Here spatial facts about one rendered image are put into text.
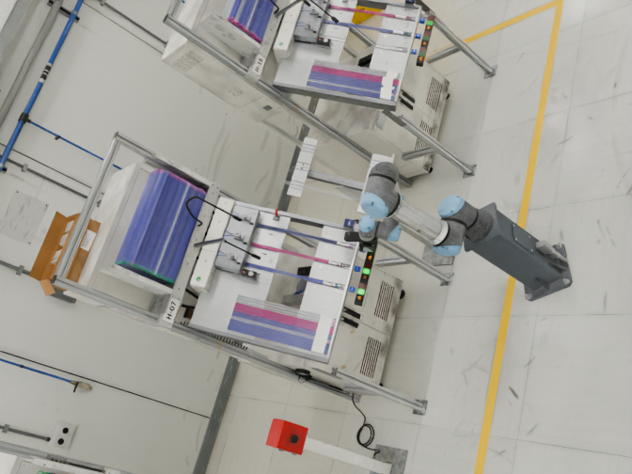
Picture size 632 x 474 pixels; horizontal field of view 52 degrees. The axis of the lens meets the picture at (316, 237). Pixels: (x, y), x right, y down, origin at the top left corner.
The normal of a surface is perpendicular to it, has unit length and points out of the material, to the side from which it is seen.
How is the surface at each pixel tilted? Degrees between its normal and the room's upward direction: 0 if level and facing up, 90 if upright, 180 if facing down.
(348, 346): 90
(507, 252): 86
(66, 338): 90
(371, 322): 90
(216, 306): 46
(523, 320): 0
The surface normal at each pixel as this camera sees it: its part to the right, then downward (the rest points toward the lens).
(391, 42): -0.09, -0.37
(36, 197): 0.62, -0.11
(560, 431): -0.74, -0.41
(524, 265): -0.04, 0.82
